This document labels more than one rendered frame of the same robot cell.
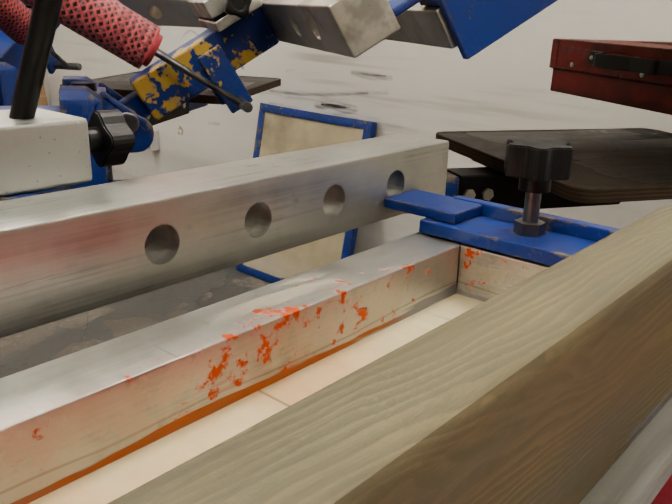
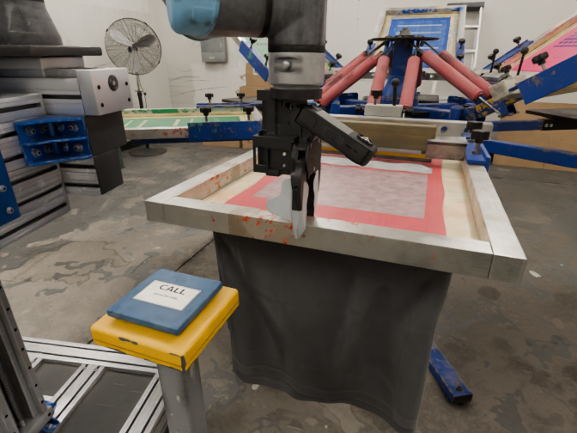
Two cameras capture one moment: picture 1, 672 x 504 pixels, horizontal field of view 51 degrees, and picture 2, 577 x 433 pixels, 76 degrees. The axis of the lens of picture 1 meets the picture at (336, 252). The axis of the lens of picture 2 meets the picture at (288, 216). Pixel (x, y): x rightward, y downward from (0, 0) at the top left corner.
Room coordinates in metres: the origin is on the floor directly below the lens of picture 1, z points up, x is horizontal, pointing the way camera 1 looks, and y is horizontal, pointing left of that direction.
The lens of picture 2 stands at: (-0.43, -0.95, 1.24)
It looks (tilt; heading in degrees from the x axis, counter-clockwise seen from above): 24 degrees down; 70
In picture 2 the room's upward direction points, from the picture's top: straight up
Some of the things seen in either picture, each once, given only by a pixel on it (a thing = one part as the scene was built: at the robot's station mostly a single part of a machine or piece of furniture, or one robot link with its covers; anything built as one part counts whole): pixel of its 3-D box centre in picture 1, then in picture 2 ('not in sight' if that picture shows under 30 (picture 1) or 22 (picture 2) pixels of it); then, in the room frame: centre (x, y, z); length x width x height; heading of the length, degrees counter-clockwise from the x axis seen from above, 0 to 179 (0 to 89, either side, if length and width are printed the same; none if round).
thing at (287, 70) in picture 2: not in sight; (295, 71); (-0.24, -0.46, 1.22); 0.08 x 0.08 x 0.05
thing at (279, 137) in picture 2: not in sight; (290, 132); (-0.24, -0.45, 1.14); 0.09 x 0.08 x 0.12; 139
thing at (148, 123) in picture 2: not in sight; (204, 100); (-0.18, 0.78, 1.05); 1.08 x 0.61 x 0.23; 169
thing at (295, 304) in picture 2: not in sight; (317, 328); (-0.17, -0.41, 0.74); 0.45 x 0.03 x 0.43; 139
